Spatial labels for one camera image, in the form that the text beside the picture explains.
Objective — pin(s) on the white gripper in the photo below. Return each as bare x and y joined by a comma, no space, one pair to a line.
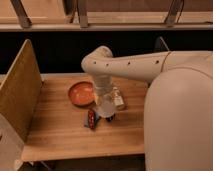
102,85

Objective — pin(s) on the white ceramic cup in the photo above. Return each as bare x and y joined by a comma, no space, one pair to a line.
106,107

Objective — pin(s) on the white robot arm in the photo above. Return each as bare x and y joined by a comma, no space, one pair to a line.
178,109

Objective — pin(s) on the black striped eraser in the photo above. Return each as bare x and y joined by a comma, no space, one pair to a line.
109,119

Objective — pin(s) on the orange bowl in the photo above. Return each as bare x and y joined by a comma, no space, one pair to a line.
81,93

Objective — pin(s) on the white rectangular box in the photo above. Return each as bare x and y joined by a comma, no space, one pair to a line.
118,99

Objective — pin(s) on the left wooden side panel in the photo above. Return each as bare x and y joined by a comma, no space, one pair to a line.
19,91

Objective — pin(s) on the dark right side panel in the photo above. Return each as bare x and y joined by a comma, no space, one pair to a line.
160,45

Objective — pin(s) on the wooden shelf frame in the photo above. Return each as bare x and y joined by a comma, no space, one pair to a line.
105,15

